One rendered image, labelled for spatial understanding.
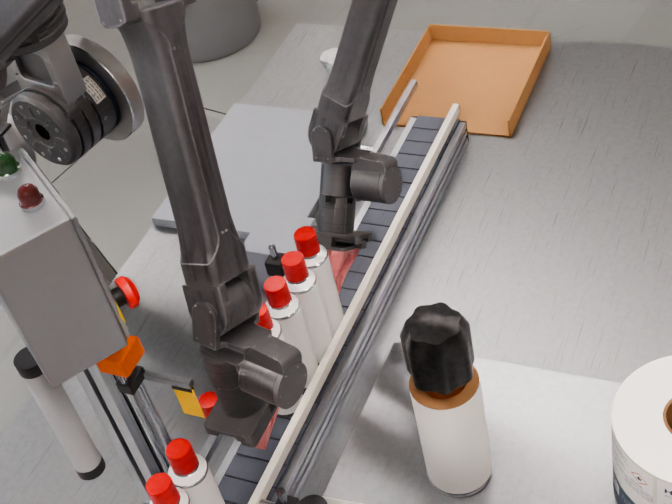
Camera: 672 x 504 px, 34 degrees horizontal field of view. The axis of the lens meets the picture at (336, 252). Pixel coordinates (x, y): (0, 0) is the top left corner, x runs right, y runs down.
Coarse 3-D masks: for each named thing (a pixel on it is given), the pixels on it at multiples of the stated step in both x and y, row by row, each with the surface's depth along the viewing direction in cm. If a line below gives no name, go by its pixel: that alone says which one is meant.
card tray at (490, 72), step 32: (448, 32) 233; (480, 32) 230; (512, 32) 227; (544, 32) 224; (416, 64) 229; (448, 64) 228; (480, 64) 226; (512, 64) 224; (416, 96) 222; (448, 96) 220; (480, 96) 218; (512, 96) 216; (480, 128) 211; (512, 128) 208
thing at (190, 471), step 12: (168, 444) 136; (180, 444) 136; (168, 456) 135; (180, 456) 134; (192, 456) 136; (180, 468) 135; (192, 468) 136; (204, 468) 138; (180, 480) 137; (192, 480) 136; (204, 480) 137; (192, 492) 137; (204, 492) 138; (216, 492) 141
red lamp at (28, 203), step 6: (24, 186) 110; (30, 186) 110; (36, 186) 110; (18, 192) 109; (24, 192) 109; (30, 192) 109; (36, 192) 110; (18, 198) 109; (24, 198) 109; (30, 198) 109; (36, 198) 110; (42, 198) 110; (24, 204) 110; (30, 204) 110; (36, 204) 110; (42, 204) 110; (24, 210) 110; (30, 210) 110; (36, 210) 110
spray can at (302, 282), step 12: (288, 252) 157; (300, 252) 157; (288, 264) 156; (300, 264) 156; (288, 276) 157; (300, 276) 157; (312, 276) 159; (300, 288) 158; (312, 288) 158; (300, 300) 159; (312, 300) 159; (312, 312) 161; (324, 312) 163; (312, 324) 162; (324, 324) 164; (312, 336) 164; (324, 336) 165; (324, 348) 166
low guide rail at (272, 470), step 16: (448, 128) 200; (432, 144) 197; (432, 160) 195; (416, 176) 191; (416, 192) 189; (400, 208) 186; (400, 224) 184; (384, 240) 181; (384, 256) 179; (368, 272) 176; (368, 288) 175; (352, 304) 172; (352, 320) 170; (336, 336) 167; (336, 352) 166; (320, 368) 163; (320, 384) 162; (304, 400) 159; (304, 416) 159; (288, 432) 156; (288, 448) 155; (272, 464) 152; (272, 480) 152; (256, 496) 149
